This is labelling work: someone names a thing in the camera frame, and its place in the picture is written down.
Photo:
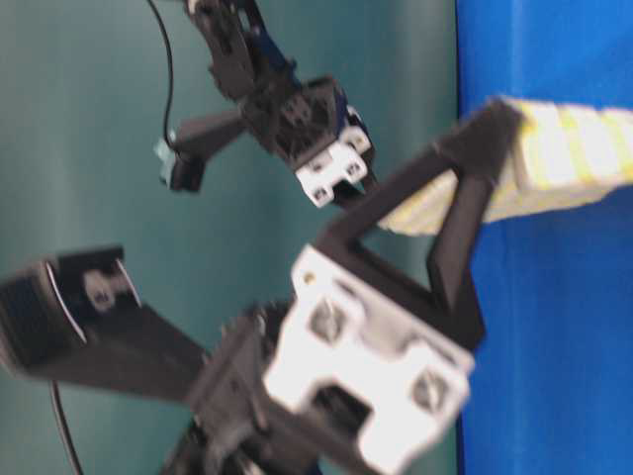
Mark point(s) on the blue cloth table cover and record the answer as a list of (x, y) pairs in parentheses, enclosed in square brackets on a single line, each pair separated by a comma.
[(552, 390)]

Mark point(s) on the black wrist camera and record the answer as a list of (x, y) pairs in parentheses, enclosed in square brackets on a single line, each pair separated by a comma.
[(183, 160), (78, 319)]

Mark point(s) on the far black white gripper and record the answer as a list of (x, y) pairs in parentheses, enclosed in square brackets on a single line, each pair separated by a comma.
[(326, 144)]

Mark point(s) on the yellow white striped towel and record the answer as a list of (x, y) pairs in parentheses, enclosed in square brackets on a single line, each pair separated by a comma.
[(565, 155)]

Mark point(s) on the near black white gripper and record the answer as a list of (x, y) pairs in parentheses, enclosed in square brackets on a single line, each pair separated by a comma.
[(365, 371)]

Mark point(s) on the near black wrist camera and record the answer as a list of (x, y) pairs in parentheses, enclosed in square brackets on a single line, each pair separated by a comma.
[(78, 319)]

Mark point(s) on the far black robot arm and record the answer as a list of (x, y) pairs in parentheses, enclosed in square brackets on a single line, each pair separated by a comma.
[(243, 57)]

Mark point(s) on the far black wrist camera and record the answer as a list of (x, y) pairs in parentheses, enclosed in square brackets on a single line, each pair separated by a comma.
[(183, 160)]

